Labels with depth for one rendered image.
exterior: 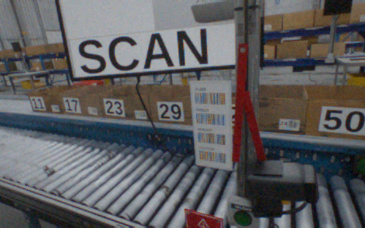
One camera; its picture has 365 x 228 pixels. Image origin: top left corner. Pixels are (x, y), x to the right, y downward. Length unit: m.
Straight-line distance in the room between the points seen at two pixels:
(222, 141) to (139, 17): 0.34
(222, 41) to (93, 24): 0.31
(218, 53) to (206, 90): 0.12
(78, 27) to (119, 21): 0.10
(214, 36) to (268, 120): 0.64
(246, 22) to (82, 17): 0.38
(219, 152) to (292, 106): 0.63
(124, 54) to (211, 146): 0.30
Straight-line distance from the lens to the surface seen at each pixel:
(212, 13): 0.53
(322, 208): 0.93
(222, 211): 0.85
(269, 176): 0.43
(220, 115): 0.45
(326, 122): 1.09
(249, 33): 0.42
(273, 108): 1.06
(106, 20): 0.58
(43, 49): 10.03
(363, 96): 1.38
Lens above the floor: 1.32
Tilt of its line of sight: 18 degrees down
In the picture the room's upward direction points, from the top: 5 degrees counter-clockwise
